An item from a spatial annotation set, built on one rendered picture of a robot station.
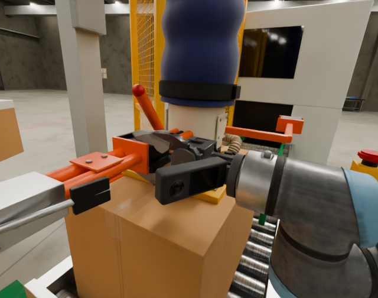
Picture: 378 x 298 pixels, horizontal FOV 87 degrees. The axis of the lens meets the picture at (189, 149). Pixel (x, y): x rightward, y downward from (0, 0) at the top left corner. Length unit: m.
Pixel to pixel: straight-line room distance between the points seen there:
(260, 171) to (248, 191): 0.03
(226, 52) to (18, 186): 0.46
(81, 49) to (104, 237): 1.19
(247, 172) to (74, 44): 1.36
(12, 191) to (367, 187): 0.39
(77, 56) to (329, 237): 1.44
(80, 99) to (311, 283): 1.44
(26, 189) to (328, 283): 0.39
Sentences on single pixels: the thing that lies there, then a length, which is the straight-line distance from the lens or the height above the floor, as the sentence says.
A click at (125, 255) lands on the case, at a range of 0.50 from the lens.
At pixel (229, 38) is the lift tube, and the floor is 1.32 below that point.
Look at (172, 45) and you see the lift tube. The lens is 0.55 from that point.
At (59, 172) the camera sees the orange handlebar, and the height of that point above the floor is 1.08.
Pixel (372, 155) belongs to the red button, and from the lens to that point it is 0.78.
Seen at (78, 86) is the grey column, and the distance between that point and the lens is 1.50.
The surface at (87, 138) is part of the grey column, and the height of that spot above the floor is 0.81.
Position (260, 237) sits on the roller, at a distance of 1.07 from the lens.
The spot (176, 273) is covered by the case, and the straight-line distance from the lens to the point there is 0.43.
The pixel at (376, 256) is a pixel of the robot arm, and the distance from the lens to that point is 0.41.
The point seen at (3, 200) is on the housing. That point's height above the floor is 1.09.
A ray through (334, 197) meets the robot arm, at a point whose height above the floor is 1.09.
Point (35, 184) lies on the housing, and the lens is 0.29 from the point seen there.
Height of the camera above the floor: 1.21
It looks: 19 degrees down
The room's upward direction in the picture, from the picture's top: 3 degrees clockwise
